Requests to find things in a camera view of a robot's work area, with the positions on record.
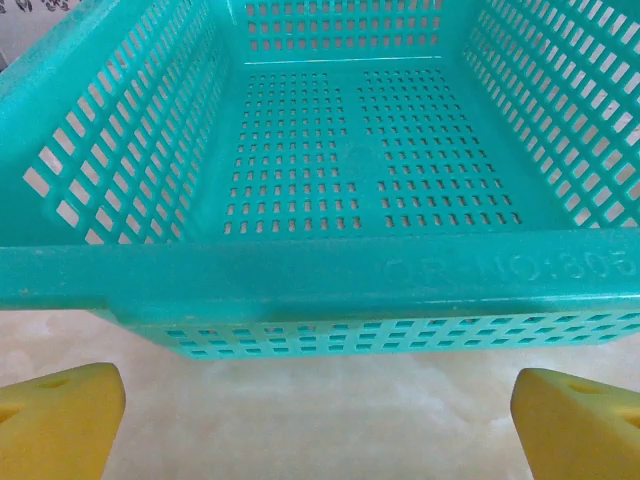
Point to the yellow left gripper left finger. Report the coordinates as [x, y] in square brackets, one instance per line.
[55, 425]

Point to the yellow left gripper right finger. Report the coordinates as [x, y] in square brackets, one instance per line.
[580, 435]

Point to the teal plastic mesh basket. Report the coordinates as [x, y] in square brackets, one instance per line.
[320, 280]

